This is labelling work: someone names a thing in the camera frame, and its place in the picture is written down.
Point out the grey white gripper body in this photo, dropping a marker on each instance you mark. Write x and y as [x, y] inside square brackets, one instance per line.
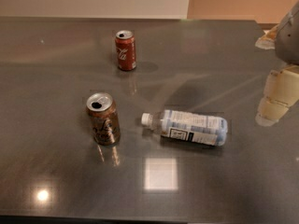
[289, 37]

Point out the blue labelled plastic bottle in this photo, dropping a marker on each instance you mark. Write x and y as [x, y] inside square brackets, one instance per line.
[186, 126]

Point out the red coke can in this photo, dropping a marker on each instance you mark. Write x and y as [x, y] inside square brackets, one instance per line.
[125, 47]

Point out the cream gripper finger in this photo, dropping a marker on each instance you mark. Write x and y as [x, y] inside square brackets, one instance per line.
[280, 93]
[267, 41]

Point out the brown soda can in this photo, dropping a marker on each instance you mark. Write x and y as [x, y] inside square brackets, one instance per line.
[102, 110]

